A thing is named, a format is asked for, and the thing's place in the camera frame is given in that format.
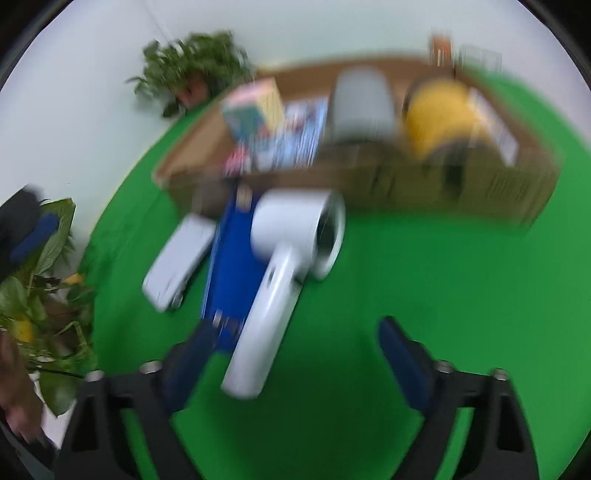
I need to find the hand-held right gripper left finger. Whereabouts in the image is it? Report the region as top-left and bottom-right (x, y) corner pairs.
(55, 318), (220, 480)

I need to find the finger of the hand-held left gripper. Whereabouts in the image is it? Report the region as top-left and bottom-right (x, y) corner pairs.
(0, 187), (62, 266)

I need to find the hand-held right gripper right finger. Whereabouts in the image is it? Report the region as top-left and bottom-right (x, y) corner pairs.
(379, 316), (541, 480)

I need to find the white hair dryer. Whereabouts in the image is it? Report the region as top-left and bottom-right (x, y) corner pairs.
(221, 188), (347, 400)

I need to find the cardboard box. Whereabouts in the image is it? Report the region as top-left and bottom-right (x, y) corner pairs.
(152, 58), (561, 227)

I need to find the yellow label jar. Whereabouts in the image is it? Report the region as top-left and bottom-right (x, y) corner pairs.
(402, 76), (492, 162)

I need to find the pastel puzzle cube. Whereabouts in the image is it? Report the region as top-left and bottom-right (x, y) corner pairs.
(222, 78), (286, 141)

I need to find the silver metal can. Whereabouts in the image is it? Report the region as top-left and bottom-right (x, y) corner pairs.
(330, 67), (399, 144)

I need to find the person's left hand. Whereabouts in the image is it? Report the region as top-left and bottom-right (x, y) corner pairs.
(0, 332), (44, 444)

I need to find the large leafy plant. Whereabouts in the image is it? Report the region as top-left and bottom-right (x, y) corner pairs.
(0, 198), (100, 418)

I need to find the green table cloth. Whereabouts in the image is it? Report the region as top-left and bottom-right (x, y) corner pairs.
(81, 69), (591, 480)

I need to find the small white device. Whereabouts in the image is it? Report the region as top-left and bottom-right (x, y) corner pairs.
(142, 215), (218, 313)

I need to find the blue board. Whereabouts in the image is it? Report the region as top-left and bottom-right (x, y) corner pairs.
(201, 182), (265, 356)

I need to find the small potted plant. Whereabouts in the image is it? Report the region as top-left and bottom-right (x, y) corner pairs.
(126, 31), (254, 118)

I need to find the colourful printed box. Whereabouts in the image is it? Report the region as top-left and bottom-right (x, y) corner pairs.
(224, 97), (329, 176)

